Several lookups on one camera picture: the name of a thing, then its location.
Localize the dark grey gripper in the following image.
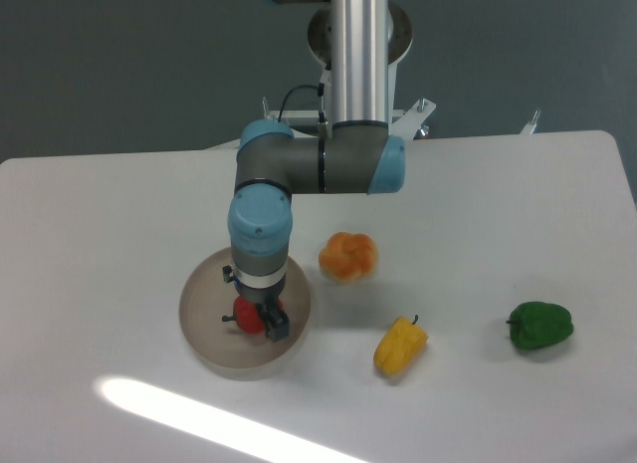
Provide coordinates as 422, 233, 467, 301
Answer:
222, 264, 290, 343

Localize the red toy bell pepper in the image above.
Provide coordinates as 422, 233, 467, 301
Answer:
221, 297, 266, 335

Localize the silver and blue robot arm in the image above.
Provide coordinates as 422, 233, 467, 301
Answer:
223, 0, 405, 342

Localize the beige round plate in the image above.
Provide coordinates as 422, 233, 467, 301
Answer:
179, 248, 312, 380

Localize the yellow toy bell pepper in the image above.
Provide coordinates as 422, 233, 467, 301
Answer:
373, 315, 429, 377

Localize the green toy bell pepper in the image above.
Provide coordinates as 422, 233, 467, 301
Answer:
506, 302, 574, 350

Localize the orange knotted bread roll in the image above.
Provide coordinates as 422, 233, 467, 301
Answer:
318, 232, 379, 283

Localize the black cable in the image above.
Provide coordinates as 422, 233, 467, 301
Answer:
272, 59, 334, 138

